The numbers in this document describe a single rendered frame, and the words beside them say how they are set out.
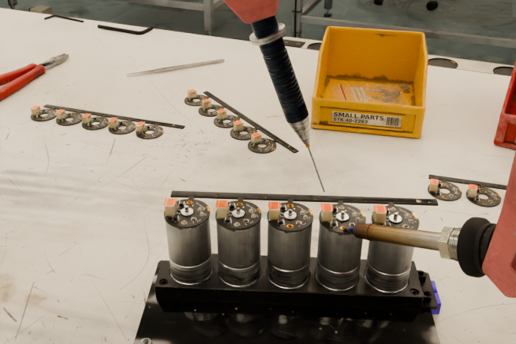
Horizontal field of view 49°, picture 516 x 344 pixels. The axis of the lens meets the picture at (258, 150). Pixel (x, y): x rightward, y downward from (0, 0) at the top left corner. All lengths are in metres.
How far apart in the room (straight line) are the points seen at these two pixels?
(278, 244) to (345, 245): 0.04
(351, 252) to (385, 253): 0.02
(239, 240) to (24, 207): 0.20
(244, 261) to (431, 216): 0.17
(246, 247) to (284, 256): 0.02
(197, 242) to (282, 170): 0.16
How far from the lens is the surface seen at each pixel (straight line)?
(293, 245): 0.30
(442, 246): 0.25
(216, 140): 0.50
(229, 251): 0.31
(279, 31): 0.24
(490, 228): 0.24
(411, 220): 0.31
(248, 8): 0.23
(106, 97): 0.60
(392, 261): 0.31
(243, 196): 0.32
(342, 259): 0.31
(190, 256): 0.31
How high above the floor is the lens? 1.00
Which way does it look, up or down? 31 degrees down
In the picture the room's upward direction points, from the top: straight up
